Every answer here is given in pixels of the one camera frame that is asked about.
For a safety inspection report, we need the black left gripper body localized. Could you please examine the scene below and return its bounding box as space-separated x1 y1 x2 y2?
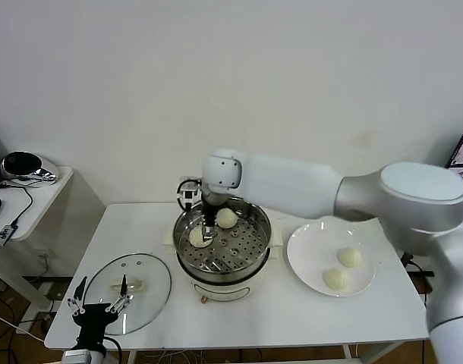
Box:
72 302 118 352

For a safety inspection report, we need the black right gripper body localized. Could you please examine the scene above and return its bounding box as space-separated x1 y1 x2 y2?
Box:
202 203 220 228

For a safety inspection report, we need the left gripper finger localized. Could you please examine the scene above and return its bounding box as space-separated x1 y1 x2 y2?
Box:
67 276 88 316
105 274 136 315

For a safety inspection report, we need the white steamed baozi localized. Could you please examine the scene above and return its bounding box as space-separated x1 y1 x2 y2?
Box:
188 226 216 249
337 246 364 269
322 268 351 293
215 208 239 230

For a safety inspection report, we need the round glass lid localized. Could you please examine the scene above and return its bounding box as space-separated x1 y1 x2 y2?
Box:
82 253 172 336

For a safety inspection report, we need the perforated steel steamer basket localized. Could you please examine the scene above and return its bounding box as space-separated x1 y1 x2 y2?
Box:
173 196 273 275

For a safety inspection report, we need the small grey usb hub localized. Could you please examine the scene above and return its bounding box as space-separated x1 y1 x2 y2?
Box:
0 224 19 248

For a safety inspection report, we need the white side table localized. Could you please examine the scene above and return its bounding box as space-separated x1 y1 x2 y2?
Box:
0 166 74 315

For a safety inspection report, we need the white round plate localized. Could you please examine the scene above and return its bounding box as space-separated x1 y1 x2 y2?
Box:
285 222 376 297

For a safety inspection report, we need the shiny chrome headset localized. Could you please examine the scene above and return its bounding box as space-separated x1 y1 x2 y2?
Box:
0 151 61 185

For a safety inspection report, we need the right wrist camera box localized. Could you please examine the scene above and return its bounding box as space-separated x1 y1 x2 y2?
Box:
177 176 204 212

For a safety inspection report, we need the thin black cable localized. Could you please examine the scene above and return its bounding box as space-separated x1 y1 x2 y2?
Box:
0 181 33 228

